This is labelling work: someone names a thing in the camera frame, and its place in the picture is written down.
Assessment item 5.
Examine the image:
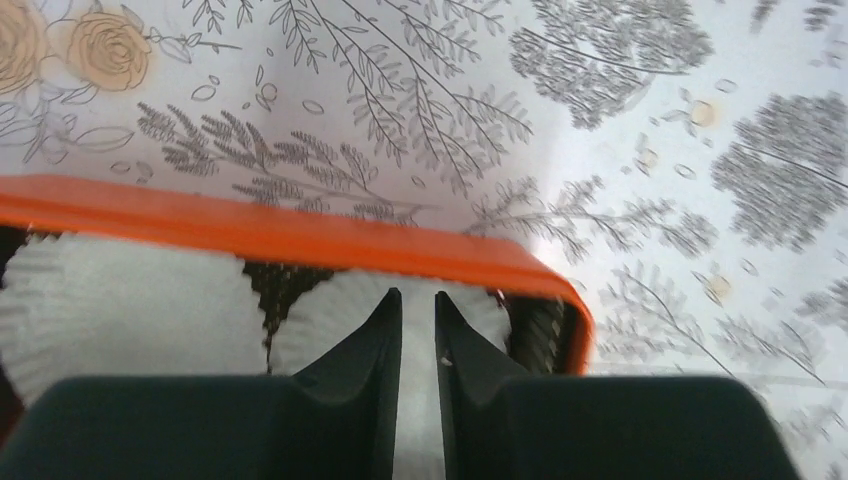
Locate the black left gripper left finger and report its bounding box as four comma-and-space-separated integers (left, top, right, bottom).
1, 288, 402, 479

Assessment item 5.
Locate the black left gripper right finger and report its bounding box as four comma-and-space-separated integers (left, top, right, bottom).
435, 292, 799, 479

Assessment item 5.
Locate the orange cookie box with liners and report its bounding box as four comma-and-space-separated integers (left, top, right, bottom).
0, 174, 594, 439

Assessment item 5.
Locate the white paper liner top right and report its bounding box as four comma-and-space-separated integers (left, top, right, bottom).
270, 270, 511, 479

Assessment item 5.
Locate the white paper liner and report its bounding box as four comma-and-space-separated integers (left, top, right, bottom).
1, 235, 267, 405
270, 270, 511, 479

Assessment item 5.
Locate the white paper liner top left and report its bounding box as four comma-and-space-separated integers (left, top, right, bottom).
1, 235, 267, 405

